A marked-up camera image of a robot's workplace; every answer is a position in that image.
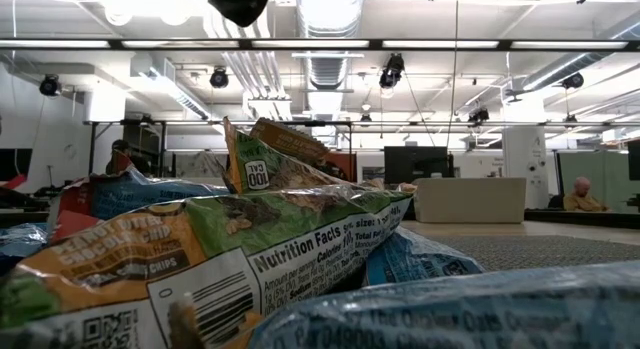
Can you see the green partition curtain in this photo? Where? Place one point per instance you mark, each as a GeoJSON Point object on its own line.
{"type": "Point", "coordinates": [615, 179]}

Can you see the white pillar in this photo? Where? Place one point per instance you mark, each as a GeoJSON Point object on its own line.
{"type": "Point", "coordinates": [525, 154]}

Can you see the grey woven placemat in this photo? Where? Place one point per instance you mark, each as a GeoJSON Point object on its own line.
{"type": "Point", "coordinates": [550, 251]}

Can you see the red and blue granola bar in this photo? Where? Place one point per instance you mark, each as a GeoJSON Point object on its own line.
{"type": "Point", "coordinates": [135, 196]}

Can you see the orange brown granola bar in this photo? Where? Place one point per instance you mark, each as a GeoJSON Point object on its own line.
{"type": "Point", "coordinates": [295, 139]}

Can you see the orange and green granola bar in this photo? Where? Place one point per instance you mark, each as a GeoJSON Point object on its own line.
{"type": "Point", "coordinates": [150, 249]}

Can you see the black monitor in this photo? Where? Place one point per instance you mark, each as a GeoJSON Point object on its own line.
{"type": "Point", "coordinates": [415, 164]}

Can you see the red panel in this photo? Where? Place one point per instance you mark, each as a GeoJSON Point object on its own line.
{"type": "Point", "coordinates": [345, 166]}

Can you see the black background rig frame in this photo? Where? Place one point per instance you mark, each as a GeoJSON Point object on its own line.
{"type": "Point", "coordinates": [200, 123]}

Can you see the light grey plastic bin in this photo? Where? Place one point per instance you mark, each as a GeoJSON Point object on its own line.
{"type": "Point", "coordinates": [470, 201]}

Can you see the black aluminium table frame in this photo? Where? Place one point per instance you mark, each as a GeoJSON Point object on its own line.
{"type": "Point", "coordinates": [375, 44]}

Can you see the black ceiling spotlight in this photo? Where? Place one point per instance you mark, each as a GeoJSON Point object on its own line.
{"type": "Point", "coordinates": [479, 115]}
{"type": "Point", "coordinates": [572, 80]}
{"type": "Point", "coordinates": [50, 85]}
{"type": "Point", "coordinates": [392, 71]}
{"type": "Point", "coordinates": [365, 118]}
{"type": "Point", "coordinates": [219, 78]}

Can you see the silver ventilation duct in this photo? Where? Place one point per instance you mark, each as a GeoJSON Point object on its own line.
{"type": "Point", "coordinates": [327, 69]}

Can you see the person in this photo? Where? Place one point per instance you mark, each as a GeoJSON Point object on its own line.
{"type": "Point", "coordinates": [120, 148]}
{"type": "Point", "coordinates": [582, 201]}

